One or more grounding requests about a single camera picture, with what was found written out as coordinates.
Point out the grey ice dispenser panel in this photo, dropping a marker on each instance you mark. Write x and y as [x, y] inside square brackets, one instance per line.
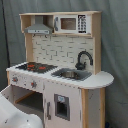
[62, 107]

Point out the red stove knob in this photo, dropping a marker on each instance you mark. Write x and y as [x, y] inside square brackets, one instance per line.
[33, 84]
[14, 79]

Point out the grey cabinet door handle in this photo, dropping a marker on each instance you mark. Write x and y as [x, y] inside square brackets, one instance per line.
[48, 111]

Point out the wooden toy kitchen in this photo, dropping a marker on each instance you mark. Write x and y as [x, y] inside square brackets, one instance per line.
[86, 98]

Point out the black toy stovetop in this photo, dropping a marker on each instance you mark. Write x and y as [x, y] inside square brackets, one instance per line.
[36, 67]

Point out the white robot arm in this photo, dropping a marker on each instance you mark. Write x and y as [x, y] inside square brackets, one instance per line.
[11, 117]

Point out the grey toy sink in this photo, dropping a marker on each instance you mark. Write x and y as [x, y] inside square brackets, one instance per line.
[72, 74]

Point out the right red stove knob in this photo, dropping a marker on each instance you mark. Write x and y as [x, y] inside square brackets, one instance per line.
[33, 84]

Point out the left red stove knob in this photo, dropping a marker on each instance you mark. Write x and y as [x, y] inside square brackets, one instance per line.
[14, 79]

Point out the black toy faucet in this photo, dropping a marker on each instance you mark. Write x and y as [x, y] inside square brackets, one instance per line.
[81, 64]

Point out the white toy microwave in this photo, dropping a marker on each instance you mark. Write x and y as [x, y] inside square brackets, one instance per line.
[75, 24]

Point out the white oven door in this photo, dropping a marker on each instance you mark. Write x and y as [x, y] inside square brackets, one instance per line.
[8, 93]

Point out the grey range hood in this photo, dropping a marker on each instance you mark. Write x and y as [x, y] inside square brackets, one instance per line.
[39, 27]

